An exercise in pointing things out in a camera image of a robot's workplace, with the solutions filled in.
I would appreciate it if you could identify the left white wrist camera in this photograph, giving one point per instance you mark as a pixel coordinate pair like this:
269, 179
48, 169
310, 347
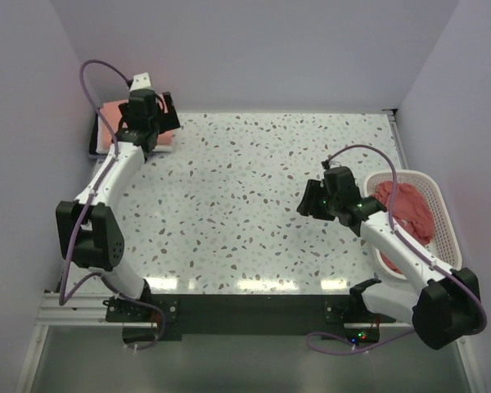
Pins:
141, 81

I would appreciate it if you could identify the dark pink t-shirt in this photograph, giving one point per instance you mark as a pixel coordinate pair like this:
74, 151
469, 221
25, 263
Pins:
410, 210

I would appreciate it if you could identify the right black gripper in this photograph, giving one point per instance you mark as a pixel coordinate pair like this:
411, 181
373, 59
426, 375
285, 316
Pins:
308, 205

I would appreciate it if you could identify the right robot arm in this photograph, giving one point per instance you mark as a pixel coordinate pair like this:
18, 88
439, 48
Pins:
445, 304

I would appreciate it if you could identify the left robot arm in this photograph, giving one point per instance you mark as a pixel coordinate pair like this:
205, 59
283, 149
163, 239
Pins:
88, 231

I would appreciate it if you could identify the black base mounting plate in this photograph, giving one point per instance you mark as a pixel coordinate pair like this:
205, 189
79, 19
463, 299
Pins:
174, 316

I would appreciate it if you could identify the folded cream t-shirt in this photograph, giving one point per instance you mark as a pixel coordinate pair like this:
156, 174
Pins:
99, 144

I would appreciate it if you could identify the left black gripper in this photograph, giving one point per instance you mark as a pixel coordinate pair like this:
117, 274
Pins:
168, 120

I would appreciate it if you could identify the salmon pink t-shirt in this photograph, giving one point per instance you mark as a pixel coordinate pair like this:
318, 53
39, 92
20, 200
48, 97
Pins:
110, 110

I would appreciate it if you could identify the folded lavender t-shirt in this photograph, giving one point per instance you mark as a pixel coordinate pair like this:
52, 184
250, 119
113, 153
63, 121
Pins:
96, 156

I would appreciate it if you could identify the white plastic laundry basket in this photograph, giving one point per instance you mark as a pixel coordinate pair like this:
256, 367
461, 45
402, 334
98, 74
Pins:
444, 244

